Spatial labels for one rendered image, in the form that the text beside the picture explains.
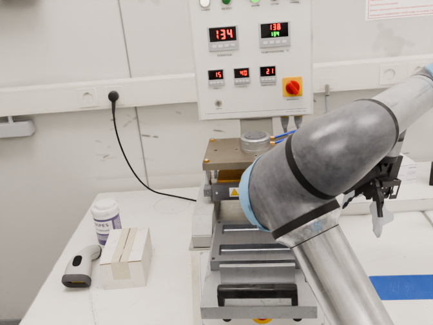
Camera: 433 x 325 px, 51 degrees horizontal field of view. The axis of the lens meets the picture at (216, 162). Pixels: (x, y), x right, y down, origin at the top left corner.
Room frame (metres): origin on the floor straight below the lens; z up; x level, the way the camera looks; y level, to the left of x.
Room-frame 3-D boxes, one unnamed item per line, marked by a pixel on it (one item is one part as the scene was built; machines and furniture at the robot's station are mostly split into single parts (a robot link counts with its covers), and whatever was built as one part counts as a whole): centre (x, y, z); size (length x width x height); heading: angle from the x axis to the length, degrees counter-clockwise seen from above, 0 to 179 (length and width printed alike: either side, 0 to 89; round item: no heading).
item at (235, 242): (0.88, -0.08, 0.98); 0.20 x 0.17 x 0.03; 83
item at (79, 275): (1.16, 0.42, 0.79); 0.20 x 0.08 x 0.08; 176
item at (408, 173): (1.50, -0.59, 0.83); 0.23 x 0.12 x 0.07; 97
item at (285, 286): (0.69, -0.05, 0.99); 0.15 x 0.02 x 0.04; 83
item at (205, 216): (1.08, 0.04, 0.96); 0.25 x 0.05 x 0.07; 173
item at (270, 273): (0.83, -0.07, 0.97); 0.30 x 0.22 x 0.08; 173
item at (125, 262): (1.15, 0.29, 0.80); 0.19 x 0.13 x 0.09; 176
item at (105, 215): (1.32, 0.37, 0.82); 0.09 x 0.09 x 0.15
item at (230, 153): (1.16, -0.13, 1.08); 0.31 x 0.24 x 0.13; 83
